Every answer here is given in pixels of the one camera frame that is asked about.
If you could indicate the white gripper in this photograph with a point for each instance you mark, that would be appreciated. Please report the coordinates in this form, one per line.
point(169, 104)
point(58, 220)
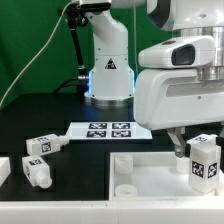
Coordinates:
point(166, 99)

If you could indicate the white square tabletop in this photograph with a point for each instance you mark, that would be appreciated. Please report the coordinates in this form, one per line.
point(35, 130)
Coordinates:
point(146, 175)

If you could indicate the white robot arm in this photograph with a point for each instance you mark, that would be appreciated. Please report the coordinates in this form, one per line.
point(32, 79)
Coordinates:
point(110, 80)

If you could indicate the white marker sheet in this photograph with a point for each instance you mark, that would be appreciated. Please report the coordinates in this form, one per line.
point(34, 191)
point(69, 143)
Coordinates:
point(107, 131)

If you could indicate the white left fence block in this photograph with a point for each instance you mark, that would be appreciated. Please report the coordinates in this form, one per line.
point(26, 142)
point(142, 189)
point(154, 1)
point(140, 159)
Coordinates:
point(5, 169)

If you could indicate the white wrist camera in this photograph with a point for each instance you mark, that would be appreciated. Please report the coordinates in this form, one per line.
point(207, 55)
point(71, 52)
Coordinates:
point(179, 52)

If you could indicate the mounted camera on stand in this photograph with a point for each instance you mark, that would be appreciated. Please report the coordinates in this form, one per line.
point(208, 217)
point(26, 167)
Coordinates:
point(95, 5)

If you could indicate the black camera stand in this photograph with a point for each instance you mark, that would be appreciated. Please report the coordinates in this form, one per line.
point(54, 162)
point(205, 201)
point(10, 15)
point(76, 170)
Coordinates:
point(76, 18)

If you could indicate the white front wall fence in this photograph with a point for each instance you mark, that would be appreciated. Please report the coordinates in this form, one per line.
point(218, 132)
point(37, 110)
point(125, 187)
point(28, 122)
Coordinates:
point(195, 211)

